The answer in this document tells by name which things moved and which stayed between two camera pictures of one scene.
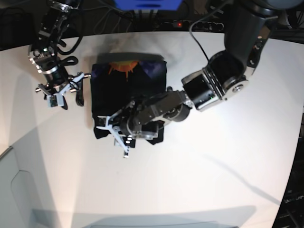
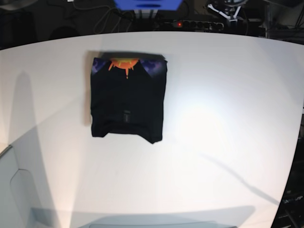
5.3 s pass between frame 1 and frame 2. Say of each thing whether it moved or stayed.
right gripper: moved
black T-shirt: stayed
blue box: stayed
